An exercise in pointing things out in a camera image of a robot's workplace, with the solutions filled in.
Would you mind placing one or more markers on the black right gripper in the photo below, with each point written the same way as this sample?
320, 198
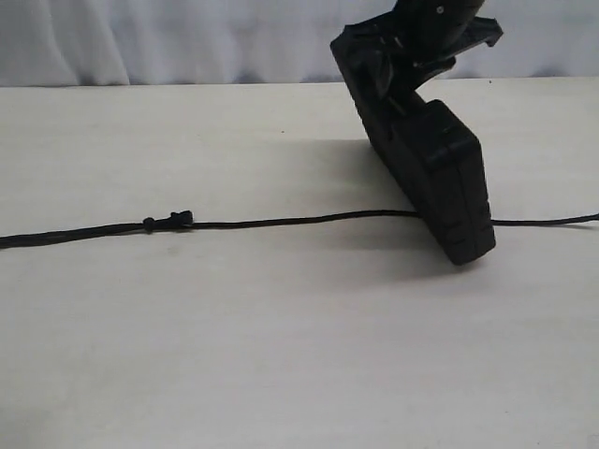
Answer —
422, 32

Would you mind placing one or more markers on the black plastic carry case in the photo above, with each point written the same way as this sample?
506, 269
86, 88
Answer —
434, 157

